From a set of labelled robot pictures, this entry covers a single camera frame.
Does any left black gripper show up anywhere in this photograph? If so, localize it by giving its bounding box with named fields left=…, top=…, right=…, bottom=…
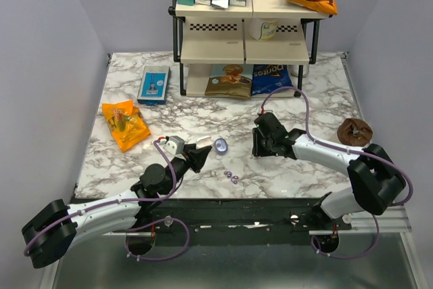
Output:
left=162, top=142, right=212, bottom=196

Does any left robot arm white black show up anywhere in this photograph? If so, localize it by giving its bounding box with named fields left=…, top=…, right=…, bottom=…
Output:
left=22, top=136, right=212, bottom=269

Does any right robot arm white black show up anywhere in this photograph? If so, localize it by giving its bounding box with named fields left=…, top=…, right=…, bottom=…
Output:
left=252, top=112, right=407, bottom=229

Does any lavender earbud charging case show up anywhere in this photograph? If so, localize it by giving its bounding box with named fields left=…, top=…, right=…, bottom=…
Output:
left=214, top=137, right=228, bottom=155

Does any gold brown snack bag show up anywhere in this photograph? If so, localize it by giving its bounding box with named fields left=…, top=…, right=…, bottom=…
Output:
left=204, top=64, right=254, bottom=99

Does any blue Doritos bag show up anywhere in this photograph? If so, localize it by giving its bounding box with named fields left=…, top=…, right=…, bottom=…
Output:
left=251, top=64, right=293, bottom=95

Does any orange candy bag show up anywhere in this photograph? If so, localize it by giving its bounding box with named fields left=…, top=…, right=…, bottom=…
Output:
left=101, top=100, right=151, bottom=152

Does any blue razor box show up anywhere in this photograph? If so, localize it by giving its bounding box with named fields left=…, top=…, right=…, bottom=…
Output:
left=137, top=65, right=170, bottom=106

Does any beige black shelf rack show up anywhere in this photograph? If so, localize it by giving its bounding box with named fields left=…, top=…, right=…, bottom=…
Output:
left=168, top=0, right=328, bottom=97

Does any white yogurt cup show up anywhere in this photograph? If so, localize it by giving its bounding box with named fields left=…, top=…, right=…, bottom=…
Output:
left=248, top=18, right=279, bottom=41

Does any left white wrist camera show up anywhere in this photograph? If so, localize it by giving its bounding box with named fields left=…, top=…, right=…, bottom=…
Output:
left=163, top=135, right=185, bottom=156

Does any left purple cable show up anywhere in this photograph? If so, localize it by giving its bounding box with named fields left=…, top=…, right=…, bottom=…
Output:
left=23, top=136, right=190, bottom=262

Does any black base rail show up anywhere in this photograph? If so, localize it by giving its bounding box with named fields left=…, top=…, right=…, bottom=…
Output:
left=132, top=198, right=351, bottom=246

